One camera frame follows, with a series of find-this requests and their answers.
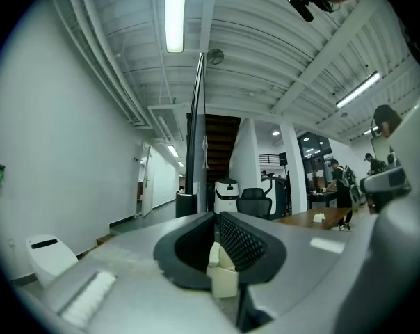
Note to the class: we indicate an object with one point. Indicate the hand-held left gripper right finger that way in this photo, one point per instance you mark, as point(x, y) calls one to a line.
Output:
point(300, 256)

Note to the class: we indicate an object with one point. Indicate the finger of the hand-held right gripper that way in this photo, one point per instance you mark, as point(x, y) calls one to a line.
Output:
point(384, 183)

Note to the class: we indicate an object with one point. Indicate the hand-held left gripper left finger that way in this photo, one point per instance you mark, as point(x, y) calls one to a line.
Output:
point(126, 291)

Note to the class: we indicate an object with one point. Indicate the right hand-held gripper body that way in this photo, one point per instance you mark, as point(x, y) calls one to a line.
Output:
point(397, 256)

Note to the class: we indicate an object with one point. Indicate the wooden table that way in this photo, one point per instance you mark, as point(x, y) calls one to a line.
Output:
point(300, 218)

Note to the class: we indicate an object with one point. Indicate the small white object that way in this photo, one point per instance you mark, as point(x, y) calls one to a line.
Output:
point(318, 218)

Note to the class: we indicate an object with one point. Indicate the dark desk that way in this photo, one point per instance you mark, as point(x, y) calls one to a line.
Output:
point(321, 197)

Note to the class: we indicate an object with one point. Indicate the black exercise machine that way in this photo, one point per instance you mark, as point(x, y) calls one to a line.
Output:
point(276, 197)

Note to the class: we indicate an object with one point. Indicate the black office chair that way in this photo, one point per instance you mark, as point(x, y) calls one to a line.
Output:
point(254, 202)

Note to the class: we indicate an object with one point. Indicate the beige plastic piece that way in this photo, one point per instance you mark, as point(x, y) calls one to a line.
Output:
point(225, 280)

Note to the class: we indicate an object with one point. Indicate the white slotted bin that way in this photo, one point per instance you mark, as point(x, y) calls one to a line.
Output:
point(50, 259)

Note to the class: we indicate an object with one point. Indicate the long ceiling tube light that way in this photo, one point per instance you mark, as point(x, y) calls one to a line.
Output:
point(357, 89)
point(175, 12)

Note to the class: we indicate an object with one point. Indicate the white service robot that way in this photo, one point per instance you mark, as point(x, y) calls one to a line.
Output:
point(226, 194)

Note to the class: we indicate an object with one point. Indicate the black speaker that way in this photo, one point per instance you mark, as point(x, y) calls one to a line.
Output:
point(283, 158)

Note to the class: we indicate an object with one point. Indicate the black box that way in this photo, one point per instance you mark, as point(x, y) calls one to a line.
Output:
point(186, 205)

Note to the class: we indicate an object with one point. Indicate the white door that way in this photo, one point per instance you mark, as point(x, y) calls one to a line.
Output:
point(147, 183)

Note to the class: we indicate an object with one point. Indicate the dark wooden staircase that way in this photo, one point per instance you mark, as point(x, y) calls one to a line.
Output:
point(220, 141)

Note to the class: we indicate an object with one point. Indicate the small ceiling light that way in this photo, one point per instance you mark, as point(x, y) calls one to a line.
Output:
point(172, 150)

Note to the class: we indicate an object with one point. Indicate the ceiling air vent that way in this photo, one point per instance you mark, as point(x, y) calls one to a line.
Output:
point(166, 122)

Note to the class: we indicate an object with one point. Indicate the round ceiling fan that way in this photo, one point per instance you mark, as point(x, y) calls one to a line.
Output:
point(215, 56)

